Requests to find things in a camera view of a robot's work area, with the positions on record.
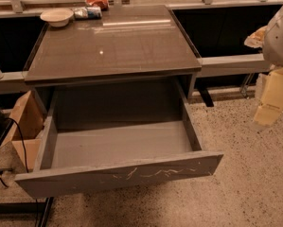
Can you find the grey top drawer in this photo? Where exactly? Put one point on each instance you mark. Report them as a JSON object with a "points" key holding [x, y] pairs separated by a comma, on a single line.
{"points": [[108, 136]]}

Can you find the white bowl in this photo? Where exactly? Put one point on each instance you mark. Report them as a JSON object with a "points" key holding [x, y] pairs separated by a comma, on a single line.
{"points": [[57, 17]]}

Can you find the grey metal rail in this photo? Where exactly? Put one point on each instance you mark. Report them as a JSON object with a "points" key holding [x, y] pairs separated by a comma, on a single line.
{"points": [[14, 82]]}

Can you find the red snack bag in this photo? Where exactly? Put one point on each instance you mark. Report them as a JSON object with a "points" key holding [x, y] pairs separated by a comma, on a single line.
{"points": [[103, 4]]}

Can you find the black table frame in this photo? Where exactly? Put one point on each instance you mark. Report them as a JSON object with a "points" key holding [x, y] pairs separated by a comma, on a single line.
{"points": [[40, 209]]}

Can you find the cardboard box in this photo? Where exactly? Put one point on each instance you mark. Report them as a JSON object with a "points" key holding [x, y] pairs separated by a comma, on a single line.
{"points": [[27, 113]]}

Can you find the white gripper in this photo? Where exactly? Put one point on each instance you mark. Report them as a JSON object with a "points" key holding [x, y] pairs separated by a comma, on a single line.
{"points": [[279, 38]]}

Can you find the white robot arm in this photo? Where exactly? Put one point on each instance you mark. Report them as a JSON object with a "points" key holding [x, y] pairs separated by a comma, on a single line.
{"points": [[270, 39]]}

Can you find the grey drawer cabinet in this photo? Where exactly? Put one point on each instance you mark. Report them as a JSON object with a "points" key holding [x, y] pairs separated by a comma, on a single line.
{"points": [[128, 42]]}

